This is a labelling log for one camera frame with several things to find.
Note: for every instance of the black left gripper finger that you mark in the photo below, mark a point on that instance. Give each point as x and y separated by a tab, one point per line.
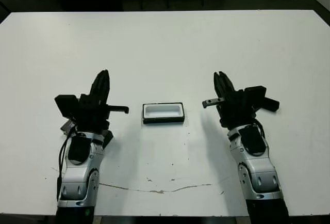
106	89
97	89

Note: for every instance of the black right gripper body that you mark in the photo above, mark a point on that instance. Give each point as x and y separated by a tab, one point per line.
237	110

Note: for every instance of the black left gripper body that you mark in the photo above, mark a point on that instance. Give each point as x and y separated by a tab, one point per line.
92	115

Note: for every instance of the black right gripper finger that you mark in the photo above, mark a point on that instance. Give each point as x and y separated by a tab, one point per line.
227	87
218	87

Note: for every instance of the black slim camera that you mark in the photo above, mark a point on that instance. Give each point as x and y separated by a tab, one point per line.
272	104

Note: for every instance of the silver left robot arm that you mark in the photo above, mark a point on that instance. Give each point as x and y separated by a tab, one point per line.
77	180

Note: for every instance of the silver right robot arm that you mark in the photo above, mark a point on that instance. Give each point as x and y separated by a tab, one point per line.
257	172

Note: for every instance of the black box white insert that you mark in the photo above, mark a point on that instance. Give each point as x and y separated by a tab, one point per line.
163	119

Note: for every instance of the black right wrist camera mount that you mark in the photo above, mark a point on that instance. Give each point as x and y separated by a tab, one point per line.
255	93

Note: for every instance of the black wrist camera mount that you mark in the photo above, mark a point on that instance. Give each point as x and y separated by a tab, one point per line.
255	93
66	106

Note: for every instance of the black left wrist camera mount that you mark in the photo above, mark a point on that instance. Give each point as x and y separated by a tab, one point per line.
66	106

